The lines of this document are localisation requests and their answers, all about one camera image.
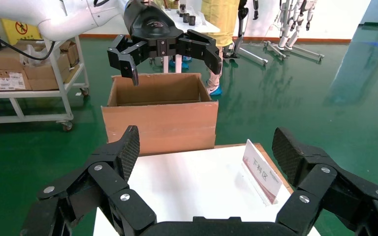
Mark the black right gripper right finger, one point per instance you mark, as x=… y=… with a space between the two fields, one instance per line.
x=319 y=182

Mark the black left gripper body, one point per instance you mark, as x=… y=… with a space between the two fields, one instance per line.
x=153 y=29

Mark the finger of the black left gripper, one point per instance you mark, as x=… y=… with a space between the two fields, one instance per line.
x=123 y=62
x=205 y=49

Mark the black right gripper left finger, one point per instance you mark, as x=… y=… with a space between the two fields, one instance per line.
x=107 y=176

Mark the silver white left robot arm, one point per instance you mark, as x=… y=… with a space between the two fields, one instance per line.
x=62 y=19

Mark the small open cardboard carton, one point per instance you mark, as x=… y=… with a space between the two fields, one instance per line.
x=71 y=53

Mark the large open cardboard box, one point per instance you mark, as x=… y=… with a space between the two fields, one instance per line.
x=159 y=127

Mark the big plain cardboard box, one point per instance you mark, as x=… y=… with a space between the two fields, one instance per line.
x=6 y=62

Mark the black humanoid robot on stand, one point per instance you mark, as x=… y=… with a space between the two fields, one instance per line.
x=242 y=19

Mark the acrylic table sign red white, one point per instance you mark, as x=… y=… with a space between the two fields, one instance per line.
x=262 y=172

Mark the white humanoid robot on stand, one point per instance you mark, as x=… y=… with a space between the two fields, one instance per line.
x=285 y=29

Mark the clear plastic bag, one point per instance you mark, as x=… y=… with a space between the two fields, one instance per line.
x=34 y=57

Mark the white wheeled shelf cart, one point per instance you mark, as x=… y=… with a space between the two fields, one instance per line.
x=29 y=94

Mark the yellow no-entry warning sign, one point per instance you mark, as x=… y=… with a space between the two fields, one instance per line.
x=9 y=35

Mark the white pedestal table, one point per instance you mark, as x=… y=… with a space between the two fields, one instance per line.
x=205 y=24

